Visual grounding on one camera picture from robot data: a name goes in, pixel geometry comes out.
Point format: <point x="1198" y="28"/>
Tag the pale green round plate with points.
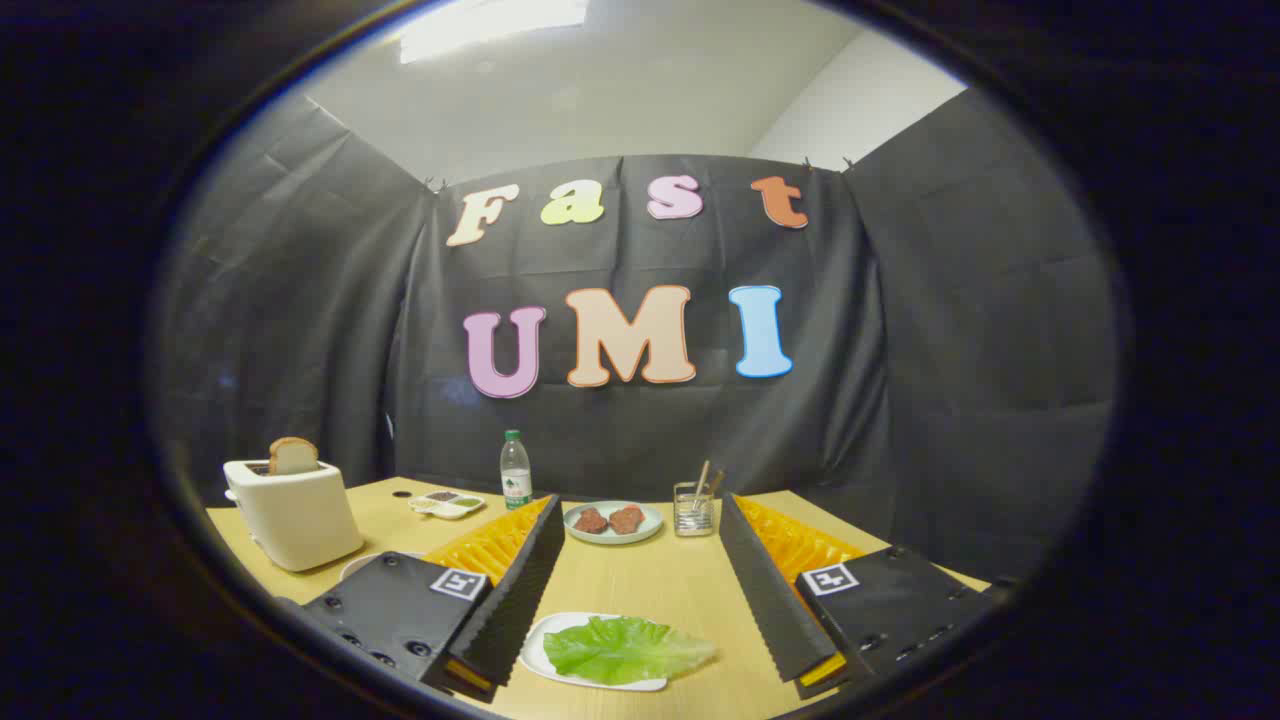
<point x="648" y="521"/>

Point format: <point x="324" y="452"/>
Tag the clear plastic water bottle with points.
<point x="515" y="480"/>

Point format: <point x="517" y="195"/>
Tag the white oval plate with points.
<point x="545" y="650"/>

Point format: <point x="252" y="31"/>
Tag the wooden utensil stick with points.
<point x="703" y="480"/>

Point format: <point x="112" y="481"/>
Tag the green lettuce leaf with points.
<point x="625" y="650"/>

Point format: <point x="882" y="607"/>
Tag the white toaster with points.
<point x="295" y="515"/>

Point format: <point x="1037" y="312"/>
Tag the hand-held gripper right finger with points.
<point x="765" y="590"/>

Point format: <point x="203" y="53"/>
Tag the black backdrop cloth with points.
<point x="960" y="350"/>

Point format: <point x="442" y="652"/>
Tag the clear glass utensil jar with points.
<point x="692" y="515"/>

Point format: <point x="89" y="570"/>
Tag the brown meat patty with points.
<point x="590" y="520"/>
<point x="627" y="519"/>

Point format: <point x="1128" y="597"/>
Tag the toasted bread slice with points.
<point x="292" y="456"/>

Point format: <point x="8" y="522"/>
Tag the white divided sauce dish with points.
<point x="447" y="503"/>

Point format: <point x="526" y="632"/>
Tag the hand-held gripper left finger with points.
<point x="520" y="590"/>

